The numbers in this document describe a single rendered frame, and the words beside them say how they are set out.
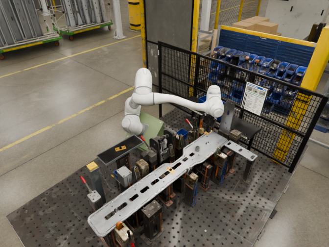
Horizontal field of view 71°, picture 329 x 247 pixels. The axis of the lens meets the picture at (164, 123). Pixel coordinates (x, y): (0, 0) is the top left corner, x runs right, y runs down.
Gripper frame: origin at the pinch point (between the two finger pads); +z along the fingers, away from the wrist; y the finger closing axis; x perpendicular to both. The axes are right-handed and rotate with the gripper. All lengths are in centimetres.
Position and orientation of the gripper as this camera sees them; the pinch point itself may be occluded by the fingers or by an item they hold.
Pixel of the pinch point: (208, 128)
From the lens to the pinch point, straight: 206.1
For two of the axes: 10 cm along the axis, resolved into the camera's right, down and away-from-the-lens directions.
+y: 6.9, 4.3, -5.8
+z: 0.0, 8.0, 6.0
